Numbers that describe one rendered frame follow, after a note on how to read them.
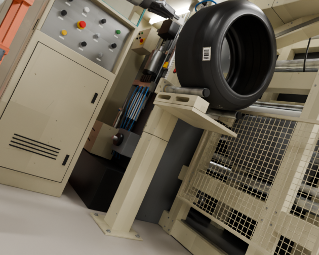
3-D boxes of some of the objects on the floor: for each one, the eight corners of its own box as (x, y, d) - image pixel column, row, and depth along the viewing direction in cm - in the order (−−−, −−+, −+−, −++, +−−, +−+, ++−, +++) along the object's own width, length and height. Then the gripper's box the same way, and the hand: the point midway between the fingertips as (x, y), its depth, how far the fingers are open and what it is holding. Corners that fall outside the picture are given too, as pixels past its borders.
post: (102, 220, 165) (250, -113, 184) (119, 224, 172) (261, -97, 191) (110, 230, 154) (267, -125, 173) (128, 234, 161) (277, -107, 181)
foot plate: (89, 213, 167) (91, 210, 167) (123, 220, 182) (125, 217, 182) (105, 235, 144) (106, 231, 145) (142, 241, 159) (144, 238, 160)
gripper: (152, -16, 106) (194, 12, 119) (136, -8, 117) (177, 17, 130) (146, 1, 106) (189, 28, 119) (132, 8, 117) (172, 32, 130)
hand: (177, 19), depth 123 cm, fingers closed
